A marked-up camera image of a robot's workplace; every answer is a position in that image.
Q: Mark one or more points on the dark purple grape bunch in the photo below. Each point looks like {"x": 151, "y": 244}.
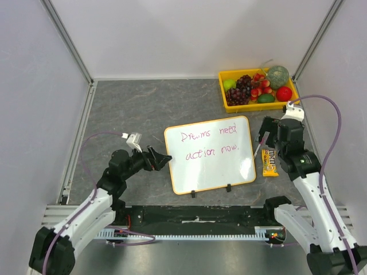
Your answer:
{"x": 236, "y": 96}

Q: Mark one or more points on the yellow candy packet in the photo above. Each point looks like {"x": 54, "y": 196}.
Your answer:
{"x": 268, "y": 158}

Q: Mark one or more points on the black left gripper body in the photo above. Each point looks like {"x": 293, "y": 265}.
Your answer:
{"x": 140, "y": 161}

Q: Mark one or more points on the orange framed whiteboard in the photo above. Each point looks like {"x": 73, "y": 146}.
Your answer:
{"x": 210, "y": 155}

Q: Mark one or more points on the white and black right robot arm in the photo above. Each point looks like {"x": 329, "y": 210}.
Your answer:
{"x": 329, "y": 246}

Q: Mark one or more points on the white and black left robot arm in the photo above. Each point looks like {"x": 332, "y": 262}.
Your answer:
{"x": 56, "y": 249}

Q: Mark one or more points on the green apple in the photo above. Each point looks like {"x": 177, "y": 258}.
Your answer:
{"x": 228, "y": 84}

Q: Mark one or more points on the yellow plastic fruit tray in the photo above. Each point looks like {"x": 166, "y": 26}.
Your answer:
{"x": 252, "y": 106}

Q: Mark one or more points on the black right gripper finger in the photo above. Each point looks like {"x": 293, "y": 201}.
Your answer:
{"x": 271, "y": 140}
{"x": 269, "y": 126}

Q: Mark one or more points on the aluminium frame post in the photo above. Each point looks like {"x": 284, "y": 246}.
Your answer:
{"x": 318, "y": 37}
{"x": 58, "y": 23}

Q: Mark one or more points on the right aluminium frame post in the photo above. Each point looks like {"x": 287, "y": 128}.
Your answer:
{"x": 318, "y": 37}

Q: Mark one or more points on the red cherry cluster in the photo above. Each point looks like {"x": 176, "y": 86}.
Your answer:
{"x": 260, "y": 85}

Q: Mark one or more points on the dark red grape bunch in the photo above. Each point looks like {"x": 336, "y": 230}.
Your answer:
{"x": 244, "y": 82}

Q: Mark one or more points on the green netted melon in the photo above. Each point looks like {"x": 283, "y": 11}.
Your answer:
{"x": 277, "y": 76}

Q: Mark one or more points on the left aluminium floor rail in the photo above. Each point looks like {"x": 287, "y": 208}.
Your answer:
{"x": 76, "y": 146}

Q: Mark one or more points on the light blue slotted cable duct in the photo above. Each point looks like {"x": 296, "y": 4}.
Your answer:
{"x": 260, "y": 234}

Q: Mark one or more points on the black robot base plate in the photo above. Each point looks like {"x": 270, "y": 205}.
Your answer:
{"x": 193, "y": 220}

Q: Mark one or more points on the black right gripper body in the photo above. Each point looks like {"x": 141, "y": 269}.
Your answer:
{"x": 271, "y": 132}

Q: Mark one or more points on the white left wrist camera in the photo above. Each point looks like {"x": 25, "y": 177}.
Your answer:
{"x": 133, "y": 140}

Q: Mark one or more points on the left aluminium frame post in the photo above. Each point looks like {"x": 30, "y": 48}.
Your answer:
{"x": 58, "y": 23}

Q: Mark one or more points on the red apple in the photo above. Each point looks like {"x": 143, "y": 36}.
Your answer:
{"x": 284, "y": 94}

